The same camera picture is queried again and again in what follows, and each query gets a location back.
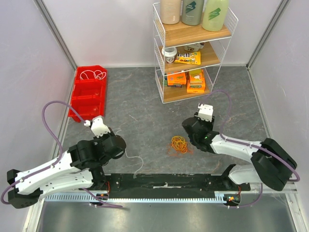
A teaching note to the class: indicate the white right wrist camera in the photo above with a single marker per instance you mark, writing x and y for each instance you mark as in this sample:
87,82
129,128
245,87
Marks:
205,112

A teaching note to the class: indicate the slotted cable duct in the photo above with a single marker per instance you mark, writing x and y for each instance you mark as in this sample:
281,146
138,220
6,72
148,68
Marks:
141,197

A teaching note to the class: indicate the orange snack box right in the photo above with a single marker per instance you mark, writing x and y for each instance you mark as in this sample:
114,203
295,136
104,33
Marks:
196,81

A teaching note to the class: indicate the coffee cup with lid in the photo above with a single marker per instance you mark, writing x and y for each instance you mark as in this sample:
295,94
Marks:
169,54

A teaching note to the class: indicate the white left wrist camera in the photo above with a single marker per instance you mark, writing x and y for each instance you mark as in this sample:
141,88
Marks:
98,127

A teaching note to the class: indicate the beige bottle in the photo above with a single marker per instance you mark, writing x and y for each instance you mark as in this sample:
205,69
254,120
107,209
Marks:
170,11

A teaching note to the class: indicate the orange snack box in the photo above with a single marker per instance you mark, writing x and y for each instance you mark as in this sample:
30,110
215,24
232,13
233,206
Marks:
196,81
176,79

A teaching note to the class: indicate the grey green bottle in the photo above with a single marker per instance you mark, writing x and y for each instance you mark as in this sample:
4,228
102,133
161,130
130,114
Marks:
192,12

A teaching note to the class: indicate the red storage bin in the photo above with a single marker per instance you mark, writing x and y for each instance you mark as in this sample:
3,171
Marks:
89,91

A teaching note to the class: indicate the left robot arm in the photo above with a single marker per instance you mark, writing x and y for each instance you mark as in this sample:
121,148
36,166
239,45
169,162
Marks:
80,167

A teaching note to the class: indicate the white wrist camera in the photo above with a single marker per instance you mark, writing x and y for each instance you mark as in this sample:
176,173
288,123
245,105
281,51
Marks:
98,127
205,112

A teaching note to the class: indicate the yellow candy bag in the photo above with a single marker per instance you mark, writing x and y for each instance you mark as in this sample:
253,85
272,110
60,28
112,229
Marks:
193,58

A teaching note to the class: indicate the orange snack box left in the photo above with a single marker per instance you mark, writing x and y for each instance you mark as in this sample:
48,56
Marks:
176,79

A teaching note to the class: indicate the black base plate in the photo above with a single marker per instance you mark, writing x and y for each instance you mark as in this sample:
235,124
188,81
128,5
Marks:
172,182

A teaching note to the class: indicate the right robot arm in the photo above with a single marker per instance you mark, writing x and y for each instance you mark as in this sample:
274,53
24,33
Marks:
268,162

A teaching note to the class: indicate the white brown snack pack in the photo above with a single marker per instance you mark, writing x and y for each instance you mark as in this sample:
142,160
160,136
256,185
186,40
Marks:
194,47

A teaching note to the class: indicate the white wire shelf rack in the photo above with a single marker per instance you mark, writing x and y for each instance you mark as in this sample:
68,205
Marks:
179,35

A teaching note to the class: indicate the light green bottle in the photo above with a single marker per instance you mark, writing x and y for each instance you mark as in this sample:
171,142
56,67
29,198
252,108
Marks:
214,14

